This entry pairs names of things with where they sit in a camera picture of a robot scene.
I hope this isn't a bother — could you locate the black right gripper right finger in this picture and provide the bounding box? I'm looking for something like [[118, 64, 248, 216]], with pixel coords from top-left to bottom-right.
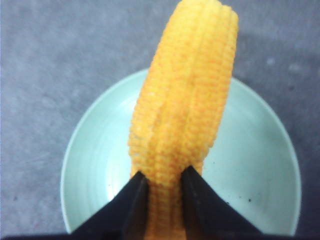
[[181, 166, 263, 240]]

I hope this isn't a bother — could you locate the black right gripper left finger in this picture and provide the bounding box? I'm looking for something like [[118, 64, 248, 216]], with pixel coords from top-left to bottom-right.
[[69, 172, 149, 240]]

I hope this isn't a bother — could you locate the yellow corn cob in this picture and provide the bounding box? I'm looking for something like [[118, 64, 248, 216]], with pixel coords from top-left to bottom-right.
[[128, 0, 239, 240]]

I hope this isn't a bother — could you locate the green plate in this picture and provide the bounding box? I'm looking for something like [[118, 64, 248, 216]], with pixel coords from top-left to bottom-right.
[[60, 70, 302, 235]]

